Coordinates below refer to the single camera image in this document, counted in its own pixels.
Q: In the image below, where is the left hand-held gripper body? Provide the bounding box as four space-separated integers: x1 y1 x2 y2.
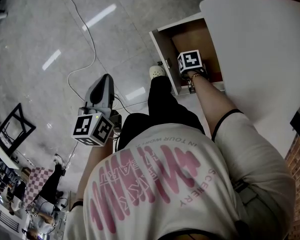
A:
71 105 123 148

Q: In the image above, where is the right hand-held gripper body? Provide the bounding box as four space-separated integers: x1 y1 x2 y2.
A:
177 49 209 95

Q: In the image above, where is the white drawer with wooden inside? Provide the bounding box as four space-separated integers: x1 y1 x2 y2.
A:
148 11 226 96

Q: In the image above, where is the person's left forearm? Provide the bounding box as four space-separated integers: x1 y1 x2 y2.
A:
74 143 114 208

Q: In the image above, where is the person's right forearm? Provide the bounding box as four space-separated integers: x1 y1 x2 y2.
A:
190 71 244 138

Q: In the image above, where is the white clog shoe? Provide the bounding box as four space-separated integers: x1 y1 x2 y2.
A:
148 64 167 80

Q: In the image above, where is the person's black trouser leg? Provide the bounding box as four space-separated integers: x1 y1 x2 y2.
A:
115 75 206 153

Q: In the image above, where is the white desk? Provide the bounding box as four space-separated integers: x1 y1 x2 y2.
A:
199 0 300 160

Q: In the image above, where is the checkered red white cloth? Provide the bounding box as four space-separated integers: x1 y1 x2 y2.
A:
23 166 55 208

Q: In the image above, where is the white side table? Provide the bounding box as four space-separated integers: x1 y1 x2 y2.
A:
0 130 20 170

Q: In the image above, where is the white pink-printed T-shirt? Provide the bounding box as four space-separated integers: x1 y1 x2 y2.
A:
61 108 297 240

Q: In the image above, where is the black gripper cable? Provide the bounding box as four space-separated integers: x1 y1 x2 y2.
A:
113 93 134 115

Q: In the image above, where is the looped white cable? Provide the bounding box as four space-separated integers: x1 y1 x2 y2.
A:
39 0 98 103

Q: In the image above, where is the black metal frame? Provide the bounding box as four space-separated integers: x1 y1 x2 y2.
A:
0 102 37 158

